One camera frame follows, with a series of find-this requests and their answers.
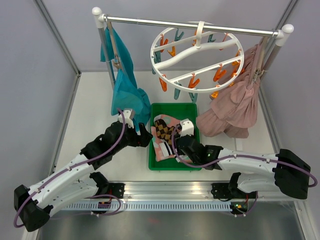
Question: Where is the brown argyle sock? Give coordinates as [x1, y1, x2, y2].
[154, 119, 175, 146]

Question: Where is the white round clip hanger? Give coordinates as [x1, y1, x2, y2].
[150, 21, 245, 98]

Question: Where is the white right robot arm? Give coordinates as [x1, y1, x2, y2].
[172, 135, 312, 200]

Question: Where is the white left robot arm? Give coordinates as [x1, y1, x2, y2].
[13, 120, 152, 232]

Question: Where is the teal cloth on hanger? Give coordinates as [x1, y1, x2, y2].
[111, 29, 151, 130]

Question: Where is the wooden left clip hanger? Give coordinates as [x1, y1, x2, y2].
[107, 21, 123, 70]

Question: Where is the wooden clip hanger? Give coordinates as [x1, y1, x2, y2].
[107, 21, 123, 70]
[250, 37, 269, 84]

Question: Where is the wooden right clip hanger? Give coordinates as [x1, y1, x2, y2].
[250, 37, 269, 84]

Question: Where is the white striped sock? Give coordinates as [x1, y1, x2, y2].
[159, 141, 174, 159]

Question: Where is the pink patterned sock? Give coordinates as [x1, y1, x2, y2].
[150, 114, 182, 162]

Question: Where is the green plastic tray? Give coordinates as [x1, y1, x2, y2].
[148, 103, 200, 171]

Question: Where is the pink pleated skirt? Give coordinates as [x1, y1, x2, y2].
[196, 44, 261, 139]

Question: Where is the metal clothes rack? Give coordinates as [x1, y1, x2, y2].
[92, 7, 294, 103]

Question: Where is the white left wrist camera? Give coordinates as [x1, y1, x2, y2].
[117, 108, 135, 129]

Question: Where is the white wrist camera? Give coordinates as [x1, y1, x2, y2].
[179, 118, 195, 137]
[117, 108, 135, 129]

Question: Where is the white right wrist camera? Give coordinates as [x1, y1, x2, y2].
[179, 118, 195, 137]

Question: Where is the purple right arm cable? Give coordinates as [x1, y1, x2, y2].
[170, 124, 318, 188]

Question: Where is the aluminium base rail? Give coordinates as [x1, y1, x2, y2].
[72, 181, 281, 201]

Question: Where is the white slotted cable duct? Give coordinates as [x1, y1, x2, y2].
[64, 200, 232, 212]

